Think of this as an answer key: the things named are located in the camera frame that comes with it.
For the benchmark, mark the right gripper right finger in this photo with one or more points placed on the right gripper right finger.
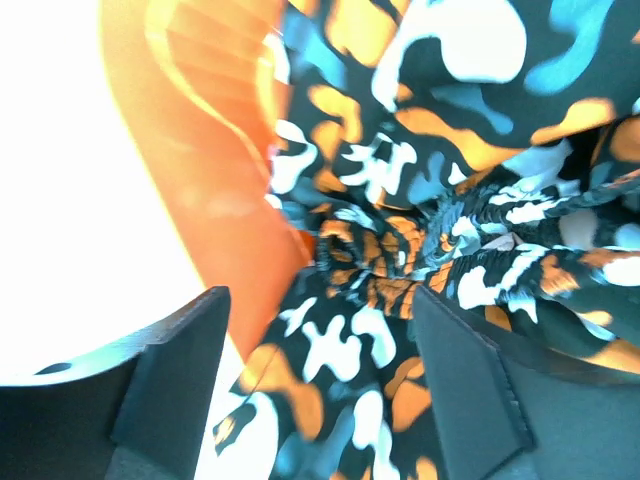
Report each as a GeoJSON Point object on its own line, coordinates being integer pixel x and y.
{"type": "Point", "coordinates": [507, 408]}

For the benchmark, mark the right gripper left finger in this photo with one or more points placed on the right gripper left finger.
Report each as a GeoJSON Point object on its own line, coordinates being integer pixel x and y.
{"type": "Point", "coordinates": [135, 408]}

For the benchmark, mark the orange plastic basket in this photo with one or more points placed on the orange plastic basket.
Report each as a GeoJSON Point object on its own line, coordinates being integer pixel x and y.
{"type": "Point", "coordinates": [194, 83]}

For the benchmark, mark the orange black camouflage shorts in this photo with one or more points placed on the orange black camouflage shorts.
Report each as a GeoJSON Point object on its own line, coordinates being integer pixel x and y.
{"type": "Point", "coordinates": [487, 151]}

